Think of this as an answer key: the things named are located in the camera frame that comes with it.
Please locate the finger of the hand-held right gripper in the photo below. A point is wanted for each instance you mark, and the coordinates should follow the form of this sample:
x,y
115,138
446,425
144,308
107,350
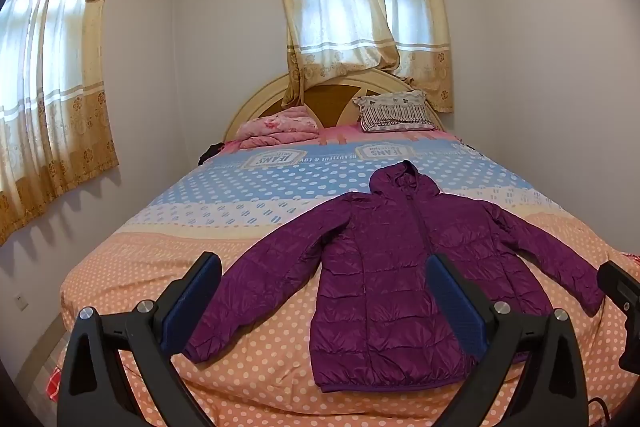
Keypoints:
x,y
620,287

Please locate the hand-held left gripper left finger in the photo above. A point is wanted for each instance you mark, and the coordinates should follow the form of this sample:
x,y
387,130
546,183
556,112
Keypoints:
x,y
192,302

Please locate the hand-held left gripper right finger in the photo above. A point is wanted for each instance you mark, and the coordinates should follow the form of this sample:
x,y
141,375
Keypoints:
x,y
460,307

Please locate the purple hooded puffer jacket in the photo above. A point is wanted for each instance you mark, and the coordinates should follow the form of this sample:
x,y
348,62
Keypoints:
x,y
380,267

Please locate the bed with dotted sheet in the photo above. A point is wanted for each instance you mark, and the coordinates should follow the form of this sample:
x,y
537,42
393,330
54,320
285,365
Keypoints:
x,y
250,217

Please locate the dark cloth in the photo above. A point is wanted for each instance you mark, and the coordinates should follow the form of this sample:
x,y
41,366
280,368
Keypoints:
x,y
210,152

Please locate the red cloth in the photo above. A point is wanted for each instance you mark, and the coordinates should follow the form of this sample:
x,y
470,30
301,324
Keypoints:
x,y
52,382

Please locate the pink folded blanket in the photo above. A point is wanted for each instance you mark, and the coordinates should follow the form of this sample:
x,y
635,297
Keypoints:
x,y
277,127

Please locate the striped floral pillow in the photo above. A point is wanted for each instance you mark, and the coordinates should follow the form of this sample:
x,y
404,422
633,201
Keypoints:
x,y
392,111

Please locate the round wooden headboard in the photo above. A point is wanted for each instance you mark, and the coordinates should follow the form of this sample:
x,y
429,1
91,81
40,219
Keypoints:
x,y
320,104

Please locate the wide yellow window curtain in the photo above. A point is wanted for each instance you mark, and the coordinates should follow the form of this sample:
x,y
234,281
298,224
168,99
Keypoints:
x,y
50,82

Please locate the yellow curtain with valance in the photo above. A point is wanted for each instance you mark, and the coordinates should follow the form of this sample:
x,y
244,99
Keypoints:
x,y
360,12

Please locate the white wall socket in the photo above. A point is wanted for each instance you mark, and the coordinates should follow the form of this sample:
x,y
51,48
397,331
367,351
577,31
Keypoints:
x,y
20,302

